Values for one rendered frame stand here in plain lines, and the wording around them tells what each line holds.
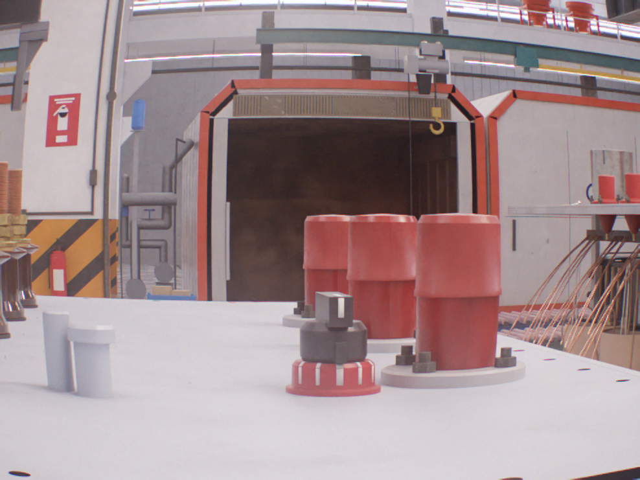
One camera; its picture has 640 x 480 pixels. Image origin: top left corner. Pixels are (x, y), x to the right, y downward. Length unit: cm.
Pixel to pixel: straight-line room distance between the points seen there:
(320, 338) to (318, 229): 71
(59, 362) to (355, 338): 24
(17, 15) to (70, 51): 1035
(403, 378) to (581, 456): 41
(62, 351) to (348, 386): 23
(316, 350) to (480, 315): 14
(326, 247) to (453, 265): 66
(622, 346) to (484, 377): 292
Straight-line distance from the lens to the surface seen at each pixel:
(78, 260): 1168
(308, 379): 106
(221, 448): 78
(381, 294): 143
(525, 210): 456
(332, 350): 106
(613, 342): 403
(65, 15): 1183
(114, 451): 74
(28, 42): 144
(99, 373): 98
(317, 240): 176
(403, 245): 144
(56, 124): 1171
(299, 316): 178
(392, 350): 141
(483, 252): 111
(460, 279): 111
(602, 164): 439
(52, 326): 100
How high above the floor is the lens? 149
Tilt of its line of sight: 1 degrees down
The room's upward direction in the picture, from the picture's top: straight up
